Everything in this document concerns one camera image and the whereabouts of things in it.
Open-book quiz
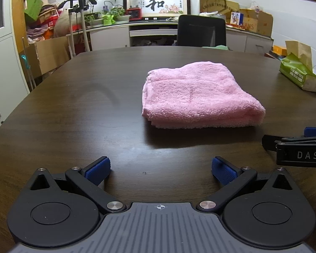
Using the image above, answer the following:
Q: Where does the pink towel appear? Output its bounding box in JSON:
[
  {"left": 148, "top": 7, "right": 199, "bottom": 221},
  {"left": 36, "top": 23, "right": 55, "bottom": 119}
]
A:
[{"left": 142, "top": 61, "right": 266, "bottom": 129}]

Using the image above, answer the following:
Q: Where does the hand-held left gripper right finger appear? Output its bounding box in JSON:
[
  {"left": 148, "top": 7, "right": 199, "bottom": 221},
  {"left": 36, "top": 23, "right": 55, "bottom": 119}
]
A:
[{"left": 196, "top": 156, "right": 294, "bottom": 213}]

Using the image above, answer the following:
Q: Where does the black office chair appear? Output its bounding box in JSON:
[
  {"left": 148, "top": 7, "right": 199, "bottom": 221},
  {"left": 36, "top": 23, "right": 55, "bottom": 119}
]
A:
[{"left": 177, "top": 14, "right": 227, "bottom": 47}]

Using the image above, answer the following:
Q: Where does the blender with red base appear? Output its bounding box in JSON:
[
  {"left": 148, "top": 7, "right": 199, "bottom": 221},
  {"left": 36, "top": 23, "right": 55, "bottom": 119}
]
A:
[{"left": 126, "top": 0, "right": 143, "bottom": 22}]

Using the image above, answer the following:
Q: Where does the green cloth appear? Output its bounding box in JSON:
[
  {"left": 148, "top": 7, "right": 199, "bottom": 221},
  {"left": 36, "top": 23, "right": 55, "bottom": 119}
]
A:
[{"left": 201, "top": 45, "right": 231, "bottom": 51}]

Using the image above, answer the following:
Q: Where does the garment steamer stand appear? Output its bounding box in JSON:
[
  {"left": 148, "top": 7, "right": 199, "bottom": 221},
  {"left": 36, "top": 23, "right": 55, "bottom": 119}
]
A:
[{"left": 58, "top": 0, "right": 97, "bottom": 58}]

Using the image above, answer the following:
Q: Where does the printed brown cardboard box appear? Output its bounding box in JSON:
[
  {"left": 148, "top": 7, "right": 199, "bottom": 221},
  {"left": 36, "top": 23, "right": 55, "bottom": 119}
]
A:
[{"left": 240, "top": 8, "right": 274, "bottom": 37}]

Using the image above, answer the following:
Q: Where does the burlap sack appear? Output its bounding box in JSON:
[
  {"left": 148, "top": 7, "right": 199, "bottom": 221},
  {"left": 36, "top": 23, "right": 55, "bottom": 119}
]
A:
[{"left": 54, "top": 11, "right": 71, "bottom": 37}]

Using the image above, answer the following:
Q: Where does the yellow flat box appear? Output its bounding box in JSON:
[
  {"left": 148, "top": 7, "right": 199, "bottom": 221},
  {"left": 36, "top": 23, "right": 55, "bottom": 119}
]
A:
[{"left": 272, "top": 45, "right": 289, "bottom": 56}]

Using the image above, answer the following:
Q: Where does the gold lettered plaque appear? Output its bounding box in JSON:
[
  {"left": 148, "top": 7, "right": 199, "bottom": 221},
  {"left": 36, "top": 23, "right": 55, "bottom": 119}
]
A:
[{"left": 199, "top": 0, "right": 240, "bottom": 15}]

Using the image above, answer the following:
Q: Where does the framed calligraphy picture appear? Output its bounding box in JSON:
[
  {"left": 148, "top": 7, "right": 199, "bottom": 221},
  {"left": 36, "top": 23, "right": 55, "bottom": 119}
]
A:
[{"left": 123, "top": 0, "right": 191, "bottom": 20}]

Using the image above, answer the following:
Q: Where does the mop with teal grip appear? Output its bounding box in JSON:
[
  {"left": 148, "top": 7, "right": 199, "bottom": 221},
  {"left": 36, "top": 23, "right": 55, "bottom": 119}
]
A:
[{"left": 21, "top": 37, "right": 37, "bottom": 90}]

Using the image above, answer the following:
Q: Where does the white metal cabinet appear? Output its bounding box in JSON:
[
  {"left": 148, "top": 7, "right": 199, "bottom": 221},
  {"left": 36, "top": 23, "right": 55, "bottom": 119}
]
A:
[{"left": 0, "top": 0, "right": 31, "bottom": 140}]

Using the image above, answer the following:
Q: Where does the small blue picture box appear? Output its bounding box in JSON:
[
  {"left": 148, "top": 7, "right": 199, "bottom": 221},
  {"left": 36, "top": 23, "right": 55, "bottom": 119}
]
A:
[{"left": 230, "top": 12, "right": 244, "bottom": 26}]

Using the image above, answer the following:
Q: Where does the green tissue pack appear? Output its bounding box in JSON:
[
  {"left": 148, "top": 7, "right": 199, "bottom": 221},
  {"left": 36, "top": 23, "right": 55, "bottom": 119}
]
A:
[{"left": 279, "top": 40, "right": 316, "bottom": 92}]

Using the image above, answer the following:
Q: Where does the white plastic bag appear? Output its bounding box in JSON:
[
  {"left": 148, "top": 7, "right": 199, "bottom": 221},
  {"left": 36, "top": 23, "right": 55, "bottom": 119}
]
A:
[{"left": 249, "top": 1, "right": 265, "bottom": 13}]

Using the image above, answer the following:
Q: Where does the white counter with dark top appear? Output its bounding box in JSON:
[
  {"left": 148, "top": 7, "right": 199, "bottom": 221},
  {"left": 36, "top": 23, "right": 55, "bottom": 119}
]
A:
[{"left": 66, "top": 18, "right": 274, "bottom": 58}]

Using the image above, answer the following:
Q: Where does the green cardboard box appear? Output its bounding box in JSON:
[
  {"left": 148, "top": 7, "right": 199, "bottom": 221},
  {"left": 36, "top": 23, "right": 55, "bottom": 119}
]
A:
[{"left": 24, "top": 0, "right": 44, "bottom": 22}]

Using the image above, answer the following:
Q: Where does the large brown cardboard box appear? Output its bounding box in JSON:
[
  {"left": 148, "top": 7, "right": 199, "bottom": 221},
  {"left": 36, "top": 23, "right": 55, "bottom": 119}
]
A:
[{"left": 24, "top": 36, "right": 70, "bottom": 75}]

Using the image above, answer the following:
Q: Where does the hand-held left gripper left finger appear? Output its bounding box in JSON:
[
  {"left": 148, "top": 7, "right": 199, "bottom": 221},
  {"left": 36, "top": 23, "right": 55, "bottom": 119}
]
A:
[{"left": 29, "top": 156, "right": 127, "bottom": 213}]

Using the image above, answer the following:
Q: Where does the small potted plant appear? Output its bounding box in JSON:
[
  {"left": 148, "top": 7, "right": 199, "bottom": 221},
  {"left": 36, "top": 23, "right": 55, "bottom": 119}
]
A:
[{"left": 111, "top": 5, "right": 131, "bottom": 23}]

